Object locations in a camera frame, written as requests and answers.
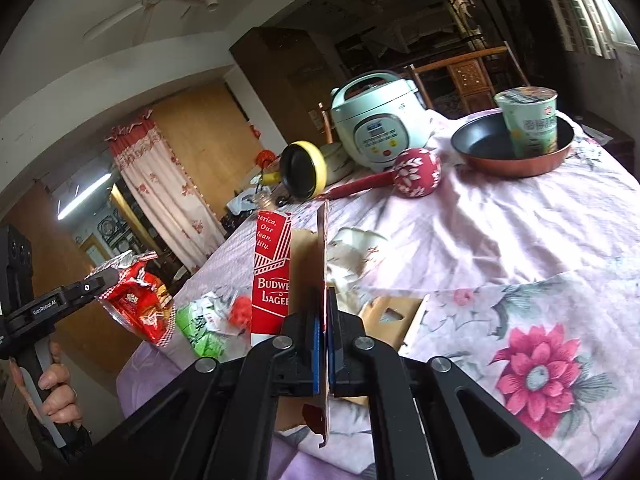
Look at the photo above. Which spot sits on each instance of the white floral curtain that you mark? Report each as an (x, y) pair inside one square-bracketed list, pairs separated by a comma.
[(165, 195)]

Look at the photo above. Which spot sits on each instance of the beige cardboard piece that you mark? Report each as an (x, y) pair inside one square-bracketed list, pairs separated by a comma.
[(372, 317)]

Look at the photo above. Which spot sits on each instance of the red crumpled wrapper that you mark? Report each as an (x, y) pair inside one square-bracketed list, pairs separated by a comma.
[(241, 310)]

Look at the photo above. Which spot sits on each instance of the person's left hand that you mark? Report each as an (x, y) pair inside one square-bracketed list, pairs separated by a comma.
[(57, 385)]

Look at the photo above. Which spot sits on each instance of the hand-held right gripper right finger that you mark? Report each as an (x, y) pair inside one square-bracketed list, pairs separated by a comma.
[(336, 345)]

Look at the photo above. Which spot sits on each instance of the red hanging ornament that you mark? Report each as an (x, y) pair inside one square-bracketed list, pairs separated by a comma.
[(265, 157)]

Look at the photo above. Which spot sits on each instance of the green instant noodle cup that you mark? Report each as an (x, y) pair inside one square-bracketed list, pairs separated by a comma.
[(530, 125)]

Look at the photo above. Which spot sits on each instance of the light green rice cooker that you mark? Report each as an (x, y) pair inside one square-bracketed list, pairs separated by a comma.
[(380, 120)]

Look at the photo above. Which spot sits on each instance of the red floral maraca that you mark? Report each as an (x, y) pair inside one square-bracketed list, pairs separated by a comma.
[(417, 172)]

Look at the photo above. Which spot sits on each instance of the red beer carton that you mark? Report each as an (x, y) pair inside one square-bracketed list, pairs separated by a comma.
[(270, 285)]

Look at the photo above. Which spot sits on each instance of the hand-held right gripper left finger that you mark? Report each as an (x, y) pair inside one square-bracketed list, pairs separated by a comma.
[(315, 350)]

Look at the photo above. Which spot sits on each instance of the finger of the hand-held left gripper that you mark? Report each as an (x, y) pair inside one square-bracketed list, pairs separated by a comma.
[(90, 286)]

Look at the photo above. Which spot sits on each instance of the carved wooden chair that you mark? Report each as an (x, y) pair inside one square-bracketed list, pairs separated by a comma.
[(470, 77)]

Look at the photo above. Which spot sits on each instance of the white crumpled printed paper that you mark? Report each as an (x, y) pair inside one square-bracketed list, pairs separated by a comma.
[(352, 252)]

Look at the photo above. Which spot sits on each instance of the copper frying pan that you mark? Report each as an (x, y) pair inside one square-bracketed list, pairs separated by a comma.
[(480, 145)]

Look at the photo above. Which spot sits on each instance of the white ceiling lamp socket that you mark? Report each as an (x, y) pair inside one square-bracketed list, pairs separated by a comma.
[(211, 2)]

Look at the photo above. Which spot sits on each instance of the fluorescent tube light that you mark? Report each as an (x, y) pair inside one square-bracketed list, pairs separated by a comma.
[(85, 195)]

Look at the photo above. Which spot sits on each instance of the small yellow frying pan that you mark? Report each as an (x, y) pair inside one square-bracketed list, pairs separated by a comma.
[(297, 170)]

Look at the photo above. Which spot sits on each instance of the red snack packet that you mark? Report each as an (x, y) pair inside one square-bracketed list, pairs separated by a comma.
[(140, 305)]

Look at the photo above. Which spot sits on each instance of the green crumpled packet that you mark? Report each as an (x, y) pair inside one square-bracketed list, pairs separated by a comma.
[(200, 332)]

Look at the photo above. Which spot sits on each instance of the dark wooden cabinet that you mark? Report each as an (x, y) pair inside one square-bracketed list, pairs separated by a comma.
[(280, 75)]

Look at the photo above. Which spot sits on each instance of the window with grille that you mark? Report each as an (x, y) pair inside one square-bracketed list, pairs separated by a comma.
[(585, 10)]

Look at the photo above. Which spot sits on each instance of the pink floral tablecloth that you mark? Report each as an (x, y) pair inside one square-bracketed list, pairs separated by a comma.
[(500, 240)]

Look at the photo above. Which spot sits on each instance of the white plastic bag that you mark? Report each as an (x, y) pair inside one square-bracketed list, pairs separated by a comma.
[(242, 203)]

